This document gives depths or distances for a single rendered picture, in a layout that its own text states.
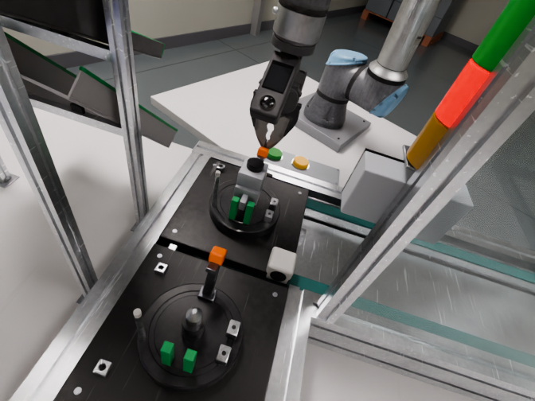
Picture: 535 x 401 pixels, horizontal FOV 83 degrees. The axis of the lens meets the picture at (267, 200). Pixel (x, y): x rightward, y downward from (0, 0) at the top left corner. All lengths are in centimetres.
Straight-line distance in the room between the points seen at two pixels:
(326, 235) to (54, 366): 51
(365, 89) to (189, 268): 73
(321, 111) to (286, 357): 80
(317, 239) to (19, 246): 59
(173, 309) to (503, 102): 43
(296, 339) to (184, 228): 27
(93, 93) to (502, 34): 45
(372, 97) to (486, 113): 73
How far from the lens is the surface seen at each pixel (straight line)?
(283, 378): 50
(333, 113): 108
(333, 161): 101
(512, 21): 30
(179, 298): 48
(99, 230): 72
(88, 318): 52
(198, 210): 60
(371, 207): 37
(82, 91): 48
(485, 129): 29
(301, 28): 51
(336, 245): 69
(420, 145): 33
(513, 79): 28
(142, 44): 54
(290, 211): 63
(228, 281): 52
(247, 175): 51
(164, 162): 86
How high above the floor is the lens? 142
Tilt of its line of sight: 45 degrees down
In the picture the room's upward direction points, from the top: 17 degrees clockwise
